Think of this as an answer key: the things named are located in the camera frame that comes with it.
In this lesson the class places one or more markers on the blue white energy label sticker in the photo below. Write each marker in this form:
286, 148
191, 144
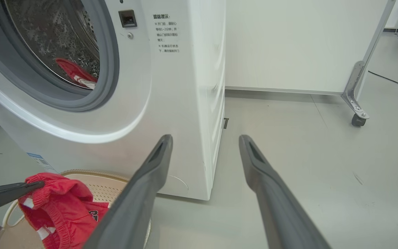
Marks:
38, 160

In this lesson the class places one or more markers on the white front-load washing machine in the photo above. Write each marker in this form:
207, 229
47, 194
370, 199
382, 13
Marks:
171, 103

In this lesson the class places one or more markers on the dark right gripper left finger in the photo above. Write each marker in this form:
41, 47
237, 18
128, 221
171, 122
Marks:
133, 200

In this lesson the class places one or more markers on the red shorts white stripes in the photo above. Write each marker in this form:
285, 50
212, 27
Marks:
64, 211

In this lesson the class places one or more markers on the cream perforated laundry basket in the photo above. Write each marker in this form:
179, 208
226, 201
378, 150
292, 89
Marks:
105, 188

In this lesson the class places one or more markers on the red shirt white trim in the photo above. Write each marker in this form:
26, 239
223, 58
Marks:
69, 67

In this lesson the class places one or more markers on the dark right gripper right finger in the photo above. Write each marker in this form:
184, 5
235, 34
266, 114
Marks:
278, 207

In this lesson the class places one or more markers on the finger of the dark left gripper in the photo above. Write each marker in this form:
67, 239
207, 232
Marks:
5, 195

